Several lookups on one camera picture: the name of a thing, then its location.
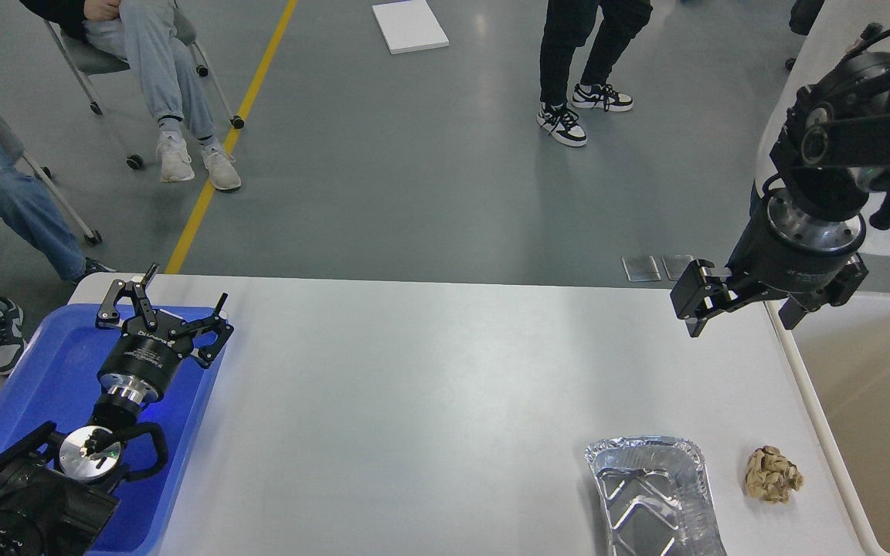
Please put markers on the grey chair on wheels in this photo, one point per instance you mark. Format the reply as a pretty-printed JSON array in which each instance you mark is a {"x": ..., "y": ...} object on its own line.
[{"x": 85, "y": 61}]

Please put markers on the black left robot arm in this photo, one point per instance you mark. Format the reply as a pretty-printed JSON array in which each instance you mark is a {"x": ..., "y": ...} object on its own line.
[{"x": 57, "y": 489}]

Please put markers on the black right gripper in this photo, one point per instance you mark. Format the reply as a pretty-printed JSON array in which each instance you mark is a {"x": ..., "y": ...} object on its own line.
[{"x": 783, "y": 252}]

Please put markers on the metal floor plate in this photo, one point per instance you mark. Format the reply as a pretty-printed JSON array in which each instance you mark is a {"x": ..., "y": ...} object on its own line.
[
  {"x": 674, "y": 266},
  {"x": 641, "y": 269}
]

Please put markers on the white board on floor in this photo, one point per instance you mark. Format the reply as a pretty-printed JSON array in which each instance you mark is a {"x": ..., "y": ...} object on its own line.
[{"x": 409, "y": 26}]

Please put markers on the crumpled brown paper ball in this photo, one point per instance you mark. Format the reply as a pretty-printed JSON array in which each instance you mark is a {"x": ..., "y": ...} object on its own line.
[{"x": 770, "y": 476}]

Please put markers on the aluminium foil tray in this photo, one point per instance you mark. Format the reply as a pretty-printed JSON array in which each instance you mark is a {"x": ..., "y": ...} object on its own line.
[{"x": 655, "y": 495}]

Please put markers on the beige plastic bin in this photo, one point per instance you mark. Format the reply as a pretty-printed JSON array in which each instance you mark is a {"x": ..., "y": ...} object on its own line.
[{"x": 840, "y": 357}]

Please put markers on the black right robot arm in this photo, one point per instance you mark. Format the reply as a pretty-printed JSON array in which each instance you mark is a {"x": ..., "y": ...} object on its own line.
[{"x": 833, "y": 151}]

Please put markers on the person in blue jeans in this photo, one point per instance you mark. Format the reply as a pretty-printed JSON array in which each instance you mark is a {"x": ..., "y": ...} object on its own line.
[{"x": 26, "y": 208}]

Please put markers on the left metal floor plate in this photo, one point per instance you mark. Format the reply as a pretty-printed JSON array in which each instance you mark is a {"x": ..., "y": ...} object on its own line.
[{"x": 641, "y": 269}]

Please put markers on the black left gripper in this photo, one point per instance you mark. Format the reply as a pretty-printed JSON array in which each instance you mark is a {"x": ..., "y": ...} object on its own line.
[{"x": 154, "y": 345}]

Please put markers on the right metal floor plate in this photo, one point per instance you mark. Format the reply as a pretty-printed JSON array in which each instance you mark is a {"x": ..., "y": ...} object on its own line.
[{"x": 674, "y": 266}]

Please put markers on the blue plastic tray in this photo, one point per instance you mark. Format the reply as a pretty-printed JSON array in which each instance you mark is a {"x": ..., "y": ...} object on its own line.
[{"x": 57, "y": 380}]

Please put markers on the seated person light jeans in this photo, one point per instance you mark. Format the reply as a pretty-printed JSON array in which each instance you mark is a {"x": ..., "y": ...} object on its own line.
[{"x": 144, "y": 35}]

